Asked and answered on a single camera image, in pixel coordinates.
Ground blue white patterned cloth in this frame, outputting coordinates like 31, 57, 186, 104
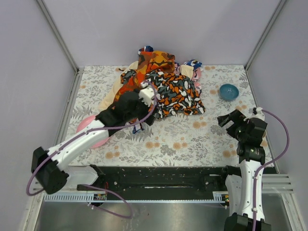
132, 122, 145, 134

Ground floral patterned table mat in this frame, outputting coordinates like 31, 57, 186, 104
72, 65, 255, 167

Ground orange red camouflage cloth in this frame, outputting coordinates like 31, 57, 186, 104
114, 46, 175, 102

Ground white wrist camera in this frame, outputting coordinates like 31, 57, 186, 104
250, 107, 265, 121
139, 81, 156, 107

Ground blue white cloth behind pile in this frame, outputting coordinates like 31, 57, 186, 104
184, 59, 202, 70

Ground pink plate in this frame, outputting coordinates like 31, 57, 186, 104
76, 115, 110, 149

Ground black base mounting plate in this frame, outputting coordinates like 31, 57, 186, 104
93, 166, 241, 201

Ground cream beige cloth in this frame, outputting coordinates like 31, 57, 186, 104
98, 61, 138, 111

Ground white slotted cable duct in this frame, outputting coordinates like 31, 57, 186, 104
44, 193, 108, 202

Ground blue bowl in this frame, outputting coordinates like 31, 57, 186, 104
218, 83, 239, 102

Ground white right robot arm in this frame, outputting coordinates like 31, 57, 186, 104
217, 107, 272, 231

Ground black orange white patterned cloth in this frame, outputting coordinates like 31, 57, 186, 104
114, 70, 205, 118

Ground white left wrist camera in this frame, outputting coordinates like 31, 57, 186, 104
139, 81, 156, 107

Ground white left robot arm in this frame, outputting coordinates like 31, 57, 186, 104
26, 88, 156, 195

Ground pink white cloth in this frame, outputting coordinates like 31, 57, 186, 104
174, 62, 202, 94

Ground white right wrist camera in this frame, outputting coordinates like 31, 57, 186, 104
250, 107, 265, 121

